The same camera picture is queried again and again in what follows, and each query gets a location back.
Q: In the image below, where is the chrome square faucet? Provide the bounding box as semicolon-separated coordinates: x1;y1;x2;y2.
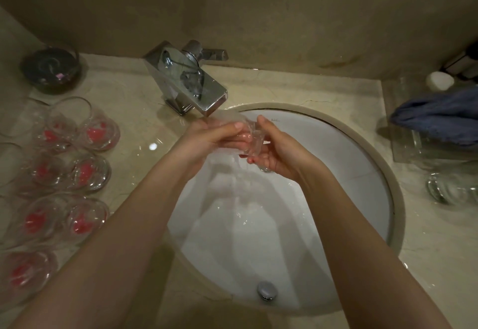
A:
143;40;229;118

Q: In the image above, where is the white oval sink basin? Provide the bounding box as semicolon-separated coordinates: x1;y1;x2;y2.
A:
165;102;406;317

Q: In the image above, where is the clear glass tumbler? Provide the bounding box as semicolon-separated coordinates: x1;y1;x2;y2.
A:
203;110;276;173
426;169;478;206

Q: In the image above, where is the person's left hand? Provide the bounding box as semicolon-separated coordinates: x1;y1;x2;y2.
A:
175;117;259;182

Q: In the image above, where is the person's right forearm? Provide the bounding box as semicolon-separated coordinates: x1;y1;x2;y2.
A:
297;163;450;329

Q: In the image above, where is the blue towel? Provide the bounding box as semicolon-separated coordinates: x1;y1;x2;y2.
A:
390;87;478;147

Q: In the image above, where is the white soap bar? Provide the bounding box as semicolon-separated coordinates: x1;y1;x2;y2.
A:
426;71;455;92

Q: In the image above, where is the clear glass tray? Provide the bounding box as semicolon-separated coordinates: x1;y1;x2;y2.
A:
384;76;478;164

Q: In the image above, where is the chrome drain plug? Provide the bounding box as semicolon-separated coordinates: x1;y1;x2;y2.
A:
256;281;279;301

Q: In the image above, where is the dark glass bowl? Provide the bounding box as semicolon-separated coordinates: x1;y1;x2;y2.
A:
20;47;81;91

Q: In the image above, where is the person's right hand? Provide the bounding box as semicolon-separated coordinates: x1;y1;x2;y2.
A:
247;115;322;183

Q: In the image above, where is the person's left forearm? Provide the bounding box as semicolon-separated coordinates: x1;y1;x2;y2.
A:
7;161;200;329

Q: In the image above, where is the cluster of red-bottomed drinking glasses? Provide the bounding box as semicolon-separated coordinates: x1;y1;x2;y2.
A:
0;95;121;299

